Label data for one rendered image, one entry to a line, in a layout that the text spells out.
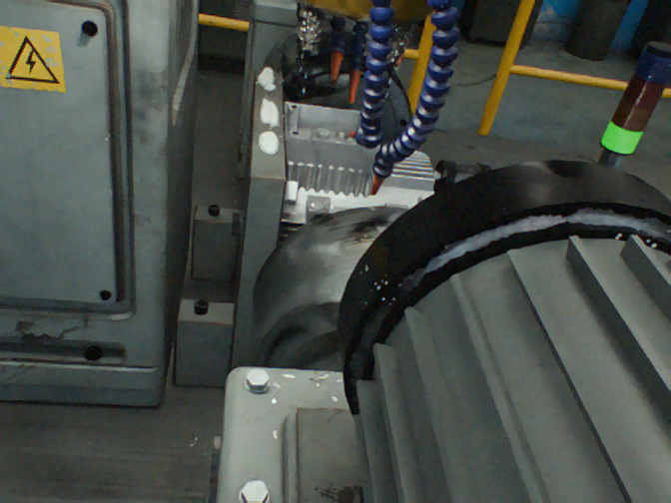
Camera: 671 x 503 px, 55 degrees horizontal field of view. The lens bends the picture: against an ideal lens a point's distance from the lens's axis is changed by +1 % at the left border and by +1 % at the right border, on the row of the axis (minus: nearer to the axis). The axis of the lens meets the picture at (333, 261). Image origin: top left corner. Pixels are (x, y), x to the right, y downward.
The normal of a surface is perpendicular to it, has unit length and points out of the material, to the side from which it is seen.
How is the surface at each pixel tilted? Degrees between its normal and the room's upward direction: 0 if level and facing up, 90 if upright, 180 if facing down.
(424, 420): 68
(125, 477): 0
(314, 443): 0
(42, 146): 90
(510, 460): 50
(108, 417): 0
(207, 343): 90
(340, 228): 24
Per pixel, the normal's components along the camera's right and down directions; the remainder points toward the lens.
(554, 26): 0.03, 0.60
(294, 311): -0.65, -0.57
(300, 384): 0.17, -0.79
